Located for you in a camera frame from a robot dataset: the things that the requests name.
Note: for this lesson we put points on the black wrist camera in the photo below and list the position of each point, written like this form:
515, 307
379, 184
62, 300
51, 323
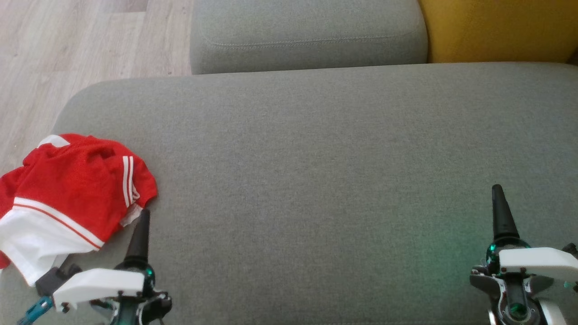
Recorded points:
54, 277
571, 249

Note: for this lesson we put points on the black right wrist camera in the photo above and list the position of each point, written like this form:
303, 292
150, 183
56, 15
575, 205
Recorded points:
571, 249

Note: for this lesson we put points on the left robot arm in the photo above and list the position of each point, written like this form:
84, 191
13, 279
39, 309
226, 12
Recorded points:
135, 316

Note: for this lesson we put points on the large grey sofa ottoman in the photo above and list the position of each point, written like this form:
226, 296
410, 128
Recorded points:
316, 189

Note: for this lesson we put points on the grey sofa seat cushion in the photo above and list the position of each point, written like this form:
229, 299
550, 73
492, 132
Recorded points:
307, 27

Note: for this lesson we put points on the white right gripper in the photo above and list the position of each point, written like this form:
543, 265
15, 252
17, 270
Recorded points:
533, 262

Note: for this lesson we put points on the red basketball jersey white sleeves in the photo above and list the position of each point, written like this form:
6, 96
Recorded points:
67, 180

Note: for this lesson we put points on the large yellow sofa backrest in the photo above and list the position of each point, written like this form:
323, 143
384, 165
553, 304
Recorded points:
496, 27

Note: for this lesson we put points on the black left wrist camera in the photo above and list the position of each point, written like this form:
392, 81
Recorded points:
54, 277

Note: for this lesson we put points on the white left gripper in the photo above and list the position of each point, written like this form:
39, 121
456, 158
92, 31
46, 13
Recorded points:
99, 284

